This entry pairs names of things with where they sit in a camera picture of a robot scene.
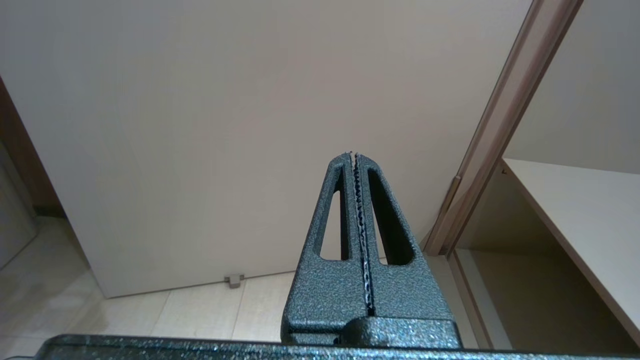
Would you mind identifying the white door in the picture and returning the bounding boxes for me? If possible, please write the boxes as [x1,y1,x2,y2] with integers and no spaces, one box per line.
[0,0,535,299]

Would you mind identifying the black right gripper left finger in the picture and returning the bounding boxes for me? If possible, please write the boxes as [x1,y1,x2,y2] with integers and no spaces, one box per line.
[281,152,374,347]

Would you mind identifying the white shelf board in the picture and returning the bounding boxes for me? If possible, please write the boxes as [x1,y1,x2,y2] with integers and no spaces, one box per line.
[500,158,640,346]

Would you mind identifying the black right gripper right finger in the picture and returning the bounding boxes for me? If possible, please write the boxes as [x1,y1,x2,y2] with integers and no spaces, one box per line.
[354,152,455,322]

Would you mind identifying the brown door frame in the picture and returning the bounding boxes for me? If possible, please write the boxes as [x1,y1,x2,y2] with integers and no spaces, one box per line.
[422,0,585,257]

